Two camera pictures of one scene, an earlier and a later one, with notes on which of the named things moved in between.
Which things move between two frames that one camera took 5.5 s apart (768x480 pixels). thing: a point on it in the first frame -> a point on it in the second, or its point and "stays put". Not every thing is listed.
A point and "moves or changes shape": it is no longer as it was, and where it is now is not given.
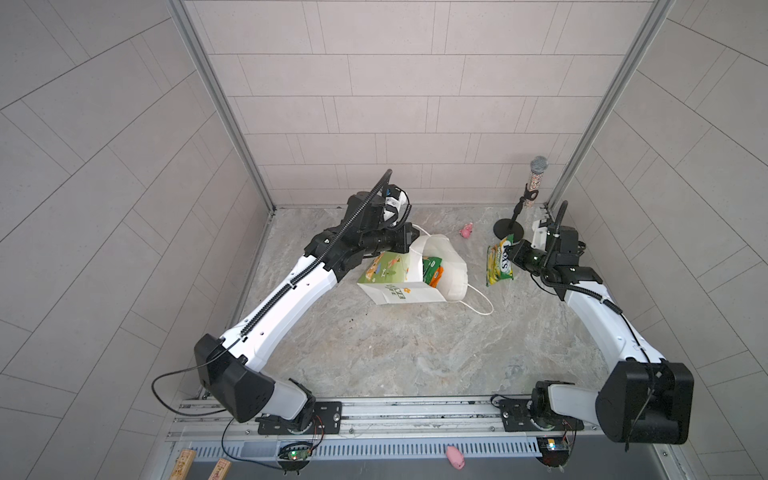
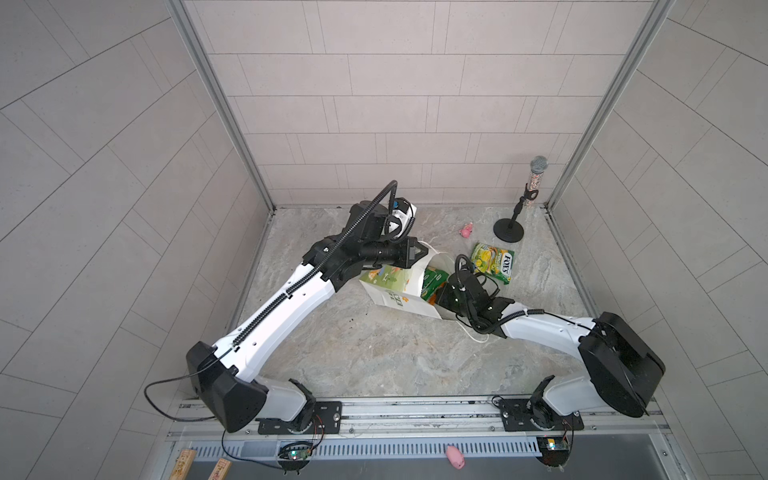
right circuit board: (554, 450) stays put
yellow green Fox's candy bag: (498, 263) moves or changes shape
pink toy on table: (466, 231) stays put
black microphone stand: (506, 227) stays put
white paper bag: (398, 277) moves or changes shape
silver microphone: (538, 165) stays put
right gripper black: (518, 255) -> (446, 289)
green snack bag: (432, 271) moves or changes shape
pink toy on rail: (455, 457) stays put
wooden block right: (220, 470) stays put
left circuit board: (294, 456) stays put
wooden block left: (183, 465) stays put
